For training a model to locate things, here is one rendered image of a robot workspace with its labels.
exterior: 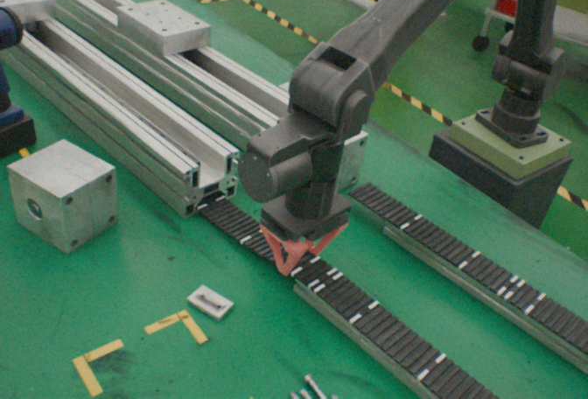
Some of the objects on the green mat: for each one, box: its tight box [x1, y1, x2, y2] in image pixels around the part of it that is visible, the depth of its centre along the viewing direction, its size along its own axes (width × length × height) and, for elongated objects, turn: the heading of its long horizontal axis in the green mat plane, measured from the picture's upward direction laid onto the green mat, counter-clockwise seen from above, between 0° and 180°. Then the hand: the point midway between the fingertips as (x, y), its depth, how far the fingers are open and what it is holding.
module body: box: [0, 18, 240, 219], centre depth 108 cm, size 80×10×8 cm, turn 35°
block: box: [335, 130, 368, 193], centre depth 97 cm, size 9×12×10 cm
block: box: [7, 140, 118, 255], centre depth 81 cm, size 10×11×10 cm
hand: (297, 259), depth 78 cm, fingers closed on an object, 5 cm apart
